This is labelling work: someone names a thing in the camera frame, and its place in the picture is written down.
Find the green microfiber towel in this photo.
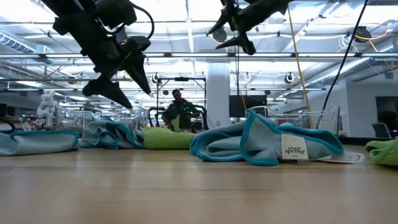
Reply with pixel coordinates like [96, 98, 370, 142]
[364, 139, 398, 167]
[141, 126, 196, 151]

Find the blue microfiber towel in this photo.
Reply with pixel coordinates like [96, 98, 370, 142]
[188, 109, 345, 167]
[79, 116, 146, 150]
[0, 129, 81, 157]

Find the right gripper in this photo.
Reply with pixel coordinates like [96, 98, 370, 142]
[207, 0, 295, 56]

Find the clear plastic basket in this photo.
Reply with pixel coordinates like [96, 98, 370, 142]
[245, 105, 343, 139]
[55, 104, 150, 131]

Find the black hanging cable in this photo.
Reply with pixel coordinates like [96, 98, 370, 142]
[322, 0, 370, 112]

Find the office chair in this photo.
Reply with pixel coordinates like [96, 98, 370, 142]
[371, 122, 393, 139]

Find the person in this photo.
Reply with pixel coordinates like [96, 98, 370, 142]
[161, 89, 201, 132]

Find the ceiling cable reel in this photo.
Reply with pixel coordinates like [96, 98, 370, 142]
[354, 26, 373, 44]

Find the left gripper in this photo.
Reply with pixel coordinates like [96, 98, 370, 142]
[52, 12, 152, 110]

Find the white paper hang tag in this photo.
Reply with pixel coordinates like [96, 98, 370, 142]
[318, 150, 365, 165]

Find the black wall monitor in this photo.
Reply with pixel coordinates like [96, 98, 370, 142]
[229, 95, 268, 118]

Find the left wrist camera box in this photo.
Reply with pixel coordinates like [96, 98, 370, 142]
[128, 35, 152, 53]

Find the black camera stand frame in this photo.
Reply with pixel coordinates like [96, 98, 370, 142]
[154, 76, 208, 131]

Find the yellow power cable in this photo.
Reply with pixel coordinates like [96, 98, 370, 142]
[287, 6, 314, 129]

